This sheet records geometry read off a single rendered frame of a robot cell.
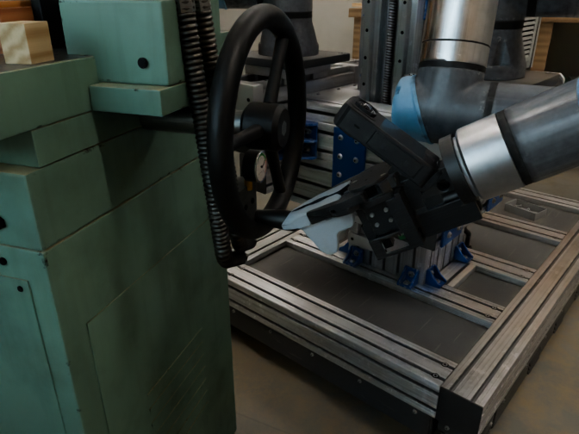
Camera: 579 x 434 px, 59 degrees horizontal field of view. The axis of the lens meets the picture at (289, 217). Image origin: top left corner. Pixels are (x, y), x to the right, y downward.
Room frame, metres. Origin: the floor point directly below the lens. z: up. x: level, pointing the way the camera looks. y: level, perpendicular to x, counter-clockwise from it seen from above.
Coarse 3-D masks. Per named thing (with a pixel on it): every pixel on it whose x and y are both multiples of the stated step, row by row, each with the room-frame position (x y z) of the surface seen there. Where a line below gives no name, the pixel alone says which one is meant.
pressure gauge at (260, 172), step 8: (248, 152) 0.91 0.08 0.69; (256, 152) 0.91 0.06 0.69; (264, 152) 0.93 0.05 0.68; (248, 160) 0.90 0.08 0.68; (256, 160) 0.89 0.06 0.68; (264, 160) 0.93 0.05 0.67; (248, 168) 0.89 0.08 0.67; (256, 168) 0.89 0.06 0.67; (264, 168) 0.93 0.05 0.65; (248, 176) 0.90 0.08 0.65; (256, 176) 0.89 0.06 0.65; (264, 176) 0.93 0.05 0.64; (248, 184) 0.92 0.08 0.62
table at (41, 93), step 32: (224, 32) 0.94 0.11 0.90; (0, 64) 0.54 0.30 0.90; (64, 64) 0.56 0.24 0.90; (0, 96) 0.48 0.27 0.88; (32, 96) 0.51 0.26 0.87; (64, 96) 0.55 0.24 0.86; (96, 96) 0.59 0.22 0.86; (128, 96) 0.57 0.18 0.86; (160, 96) 0.56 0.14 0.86; (0, 128) 0.47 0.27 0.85; (32, 128) 0.50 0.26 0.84
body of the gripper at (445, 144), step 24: (384, 168) 0.50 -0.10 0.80; (456, 168) 0.45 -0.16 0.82; (384, 192) 0.46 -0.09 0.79; (408, 192) 0.48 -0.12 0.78; (432, 192) 0.47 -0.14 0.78; (456, 192) 0.45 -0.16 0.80; (360, 216) 0.48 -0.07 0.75; (384, 216) 0.48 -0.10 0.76; (408, 216) 0.46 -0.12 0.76; (432, 216) 0.47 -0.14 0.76; (456, 216) 0.46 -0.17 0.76; (480, 216) 0.45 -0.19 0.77; (384, 240) 0.47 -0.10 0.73; (408, 240) 0.46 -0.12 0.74
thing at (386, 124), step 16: (352, 96) 0.53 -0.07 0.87; (352, 112) 0.49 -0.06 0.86; (368, 112) 0.50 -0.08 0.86; (352, 128) 0.49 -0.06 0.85; (368, 128) 0.49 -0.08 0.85; (384, 128) 0.49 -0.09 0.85; (400, 128) 0.52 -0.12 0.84; (368, 144) 0.49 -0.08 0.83; (384, 144) 0.48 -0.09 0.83; (400, 144) 0.48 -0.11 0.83; (416, 144) 0.50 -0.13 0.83; (384, 160) 0.48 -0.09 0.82; (400, 160) 0.48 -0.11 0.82; (416, 160) 0.47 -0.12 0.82; (432, 160) 0.48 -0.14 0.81; (416, 176) 0.47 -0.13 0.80; (432, 176) 0.47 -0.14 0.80
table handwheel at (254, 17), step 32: (256, 32) 0.58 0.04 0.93; (288, 32) 0.68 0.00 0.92; (224, 64) 0.53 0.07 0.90; (288, 64) 0.73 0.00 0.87; (224, 96) 0.51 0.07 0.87; (288, 96) 0.75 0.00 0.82; (160, 128) 0.67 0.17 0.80; (192, 128) 0.65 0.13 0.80; (224, 128) 0.50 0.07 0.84; (256, 128) 0.59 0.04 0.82; (288, 128) 0.64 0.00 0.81; (224, 160) 0.50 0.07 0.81; (288, 160) 0.72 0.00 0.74; (224, 192) 0.50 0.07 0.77; (288, 192) 0.68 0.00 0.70; (256, 224) 0.56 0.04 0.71
